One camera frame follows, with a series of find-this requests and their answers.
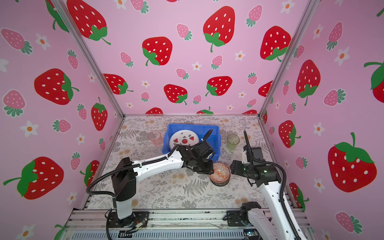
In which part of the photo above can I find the pink translucent cup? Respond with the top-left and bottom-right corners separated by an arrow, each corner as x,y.
148,130 -> 163,146

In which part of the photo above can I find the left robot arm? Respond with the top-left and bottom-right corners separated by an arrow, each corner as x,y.
112,141 -> 215,220

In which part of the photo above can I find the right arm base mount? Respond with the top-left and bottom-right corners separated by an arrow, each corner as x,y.
223,209 -> 269,227

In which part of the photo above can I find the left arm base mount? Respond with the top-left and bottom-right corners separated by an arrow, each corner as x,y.
107,211 -> 150,228

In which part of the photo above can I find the white watermelon plate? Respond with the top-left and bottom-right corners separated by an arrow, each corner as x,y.
169,130 -> 200,149

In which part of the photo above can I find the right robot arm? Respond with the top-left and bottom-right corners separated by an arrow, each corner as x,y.
231,146 -> 306,240

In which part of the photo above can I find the red patterned bowl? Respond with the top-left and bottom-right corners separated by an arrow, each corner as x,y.
209,163 -> 231,187

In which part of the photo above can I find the aluminium front rail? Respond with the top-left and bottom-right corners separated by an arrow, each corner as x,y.
56,209 -> 315,240

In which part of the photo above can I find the blue plastic bin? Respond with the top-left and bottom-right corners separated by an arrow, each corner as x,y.
162,124 -> 222,162

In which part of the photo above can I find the green translucent cup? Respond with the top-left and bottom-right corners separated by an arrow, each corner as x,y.
227,134 -> 240,151

